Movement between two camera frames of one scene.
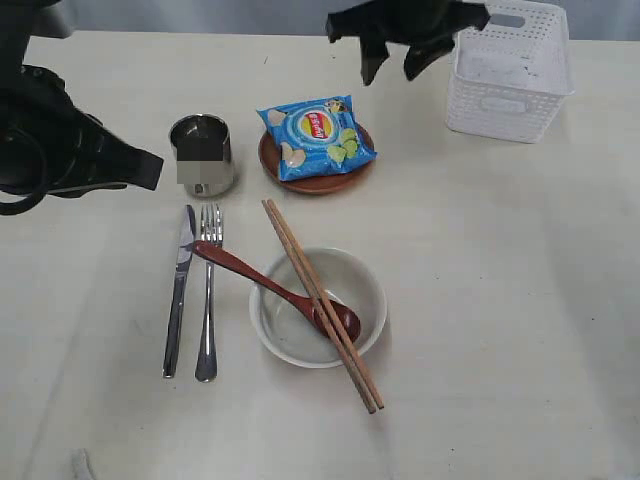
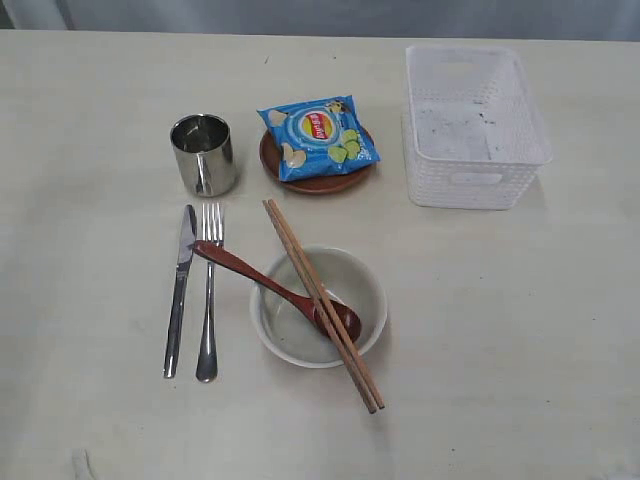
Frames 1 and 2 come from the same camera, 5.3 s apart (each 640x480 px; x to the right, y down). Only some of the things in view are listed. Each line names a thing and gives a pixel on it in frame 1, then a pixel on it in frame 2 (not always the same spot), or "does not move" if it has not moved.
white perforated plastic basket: (511, 76) -> (475, 134)
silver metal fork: (212, 231) does not move
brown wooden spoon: (345, 316) does not move
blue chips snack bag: (317, 137) does not move
